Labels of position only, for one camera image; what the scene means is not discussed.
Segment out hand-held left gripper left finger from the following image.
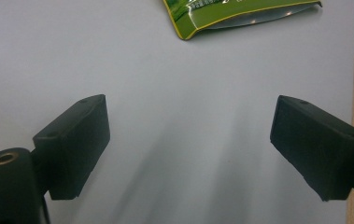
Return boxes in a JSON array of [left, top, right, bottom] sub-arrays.
[[32, 93, 111, 201]]

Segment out green foil pouch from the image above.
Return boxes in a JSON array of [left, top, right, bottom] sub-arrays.
[[162, 0, 323, 41]]

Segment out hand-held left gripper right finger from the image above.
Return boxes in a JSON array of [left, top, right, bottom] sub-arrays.
[[269, 94, 354, 203]]

